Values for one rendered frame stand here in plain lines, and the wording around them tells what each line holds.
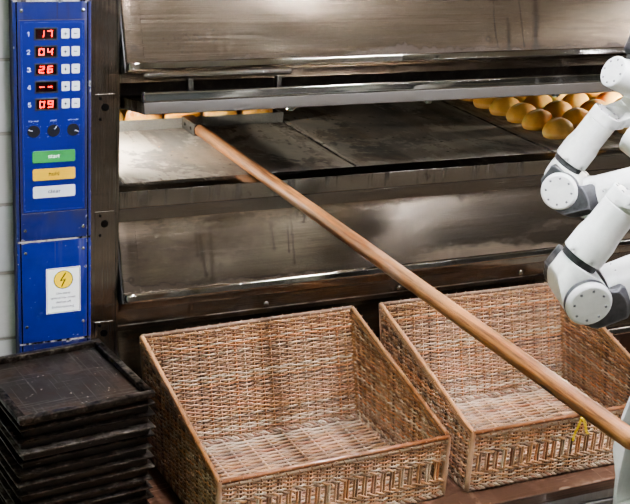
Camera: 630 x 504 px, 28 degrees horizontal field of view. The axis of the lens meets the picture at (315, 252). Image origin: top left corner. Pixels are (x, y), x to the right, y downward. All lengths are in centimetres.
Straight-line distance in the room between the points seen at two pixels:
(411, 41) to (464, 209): 49
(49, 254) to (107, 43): 46
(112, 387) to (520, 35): 130
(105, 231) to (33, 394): 43
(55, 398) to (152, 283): 44
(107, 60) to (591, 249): 113
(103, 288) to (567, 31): 129
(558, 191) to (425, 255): 59
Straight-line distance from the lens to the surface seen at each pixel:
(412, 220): 311
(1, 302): 278
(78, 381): 259
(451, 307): 218
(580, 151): 265
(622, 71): 259
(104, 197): 276
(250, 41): 277
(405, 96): 281
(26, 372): 264
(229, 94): 263
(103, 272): 281
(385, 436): 301
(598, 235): 207
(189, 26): 272
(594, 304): 209
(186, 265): 286
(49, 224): 271
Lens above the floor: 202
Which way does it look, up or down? 20 degrees down
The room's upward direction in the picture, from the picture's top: 4 degrees clockwise
